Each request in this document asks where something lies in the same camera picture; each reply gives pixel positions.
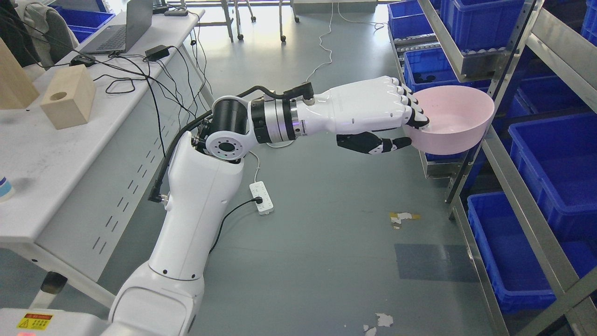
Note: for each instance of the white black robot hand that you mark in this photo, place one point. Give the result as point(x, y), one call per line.
point(355, 112)

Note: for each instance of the pink ikea bowl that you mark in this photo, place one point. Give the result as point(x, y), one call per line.
point(459, 116)

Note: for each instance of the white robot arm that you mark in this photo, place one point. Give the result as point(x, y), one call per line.
point(201, 173)

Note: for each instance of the white power strip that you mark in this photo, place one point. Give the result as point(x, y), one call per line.
point(259, 190)

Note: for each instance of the steel storage rack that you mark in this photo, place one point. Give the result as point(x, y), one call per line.
point(525, 196)

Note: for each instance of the black power adapter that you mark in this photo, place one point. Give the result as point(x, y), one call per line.
point(157, 53)

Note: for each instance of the grey laptop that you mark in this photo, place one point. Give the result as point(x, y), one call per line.
point(120, 38)

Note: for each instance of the white desk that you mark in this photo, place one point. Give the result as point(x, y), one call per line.
point(76, 189)

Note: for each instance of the wooden block with hole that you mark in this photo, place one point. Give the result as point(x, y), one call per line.
point(68, 99)

